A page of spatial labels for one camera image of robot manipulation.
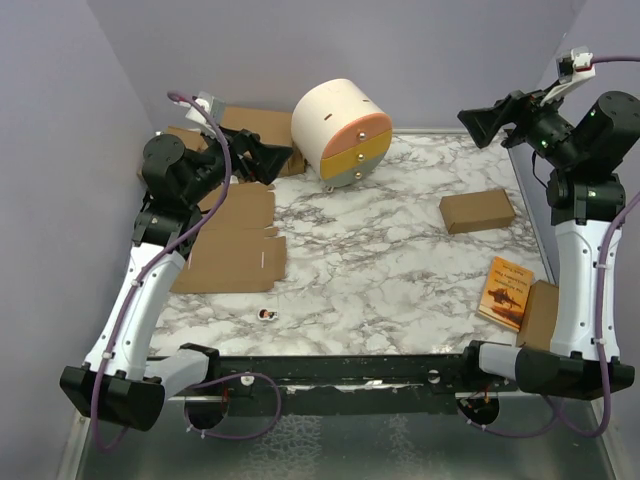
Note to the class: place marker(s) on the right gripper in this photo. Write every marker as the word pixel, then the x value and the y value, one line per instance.
pixel 520 107

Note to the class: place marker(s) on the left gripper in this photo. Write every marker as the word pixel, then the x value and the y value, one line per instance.
pixel 265 159

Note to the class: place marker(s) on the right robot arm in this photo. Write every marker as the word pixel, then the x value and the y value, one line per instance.
pixel 587 200

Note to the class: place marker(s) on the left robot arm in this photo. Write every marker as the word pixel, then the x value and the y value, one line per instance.
pixel 116 383

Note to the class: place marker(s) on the large folded cardboard box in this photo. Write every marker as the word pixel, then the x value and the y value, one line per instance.
pixel 273 127

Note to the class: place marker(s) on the cardboard box under large box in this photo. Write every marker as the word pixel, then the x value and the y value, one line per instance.
pixel 294 165

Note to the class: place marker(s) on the small folded cardboard box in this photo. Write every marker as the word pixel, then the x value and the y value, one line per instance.
pixel 479 211

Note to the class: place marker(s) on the cardboard box under book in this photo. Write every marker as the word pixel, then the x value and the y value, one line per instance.
pixel 540 316

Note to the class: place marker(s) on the round cream drawer cabinet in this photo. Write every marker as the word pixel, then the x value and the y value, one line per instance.
pixel 341 133

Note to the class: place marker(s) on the small cartoon sticker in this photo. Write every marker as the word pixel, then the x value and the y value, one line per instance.
pixel 266 314

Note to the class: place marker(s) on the orange paperback book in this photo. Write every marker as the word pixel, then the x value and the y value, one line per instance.
pixel 505 294

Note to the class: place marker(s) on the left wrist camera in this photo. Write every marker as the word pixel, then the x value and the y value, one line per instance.
pixel 214 106

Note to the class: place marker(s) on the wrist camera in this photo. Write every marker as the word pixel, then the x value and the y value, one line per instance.
pixel 214 106
pixel 574 68

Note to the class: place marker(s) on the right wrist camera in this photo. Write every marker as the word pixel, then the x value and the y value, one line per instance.
pixel 574 68

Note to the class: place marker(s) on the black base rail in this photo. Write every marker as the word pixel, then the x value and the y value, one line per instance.
pixel 348 385

